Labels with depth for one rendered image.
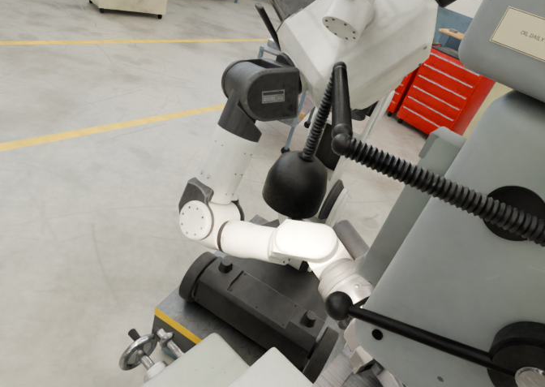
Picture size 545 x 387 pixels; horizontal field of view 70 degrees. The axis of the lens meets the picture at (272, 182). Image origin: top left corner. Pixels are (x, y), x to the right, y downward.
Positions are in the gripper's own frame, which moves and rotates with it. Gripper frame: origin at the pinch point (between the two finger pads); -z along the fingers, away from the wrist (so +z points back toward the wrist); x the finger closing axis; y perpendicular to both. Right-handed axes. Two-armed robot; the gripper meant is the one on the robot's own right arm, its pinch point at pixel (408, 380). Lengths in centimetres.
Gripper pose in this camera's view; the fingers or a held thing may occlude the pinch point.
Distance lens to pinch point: 62.0
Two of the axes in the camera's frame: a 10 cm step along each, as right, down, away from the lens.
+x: 8.8, -0.2, 4.8
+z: -3.9, -6.1, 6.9
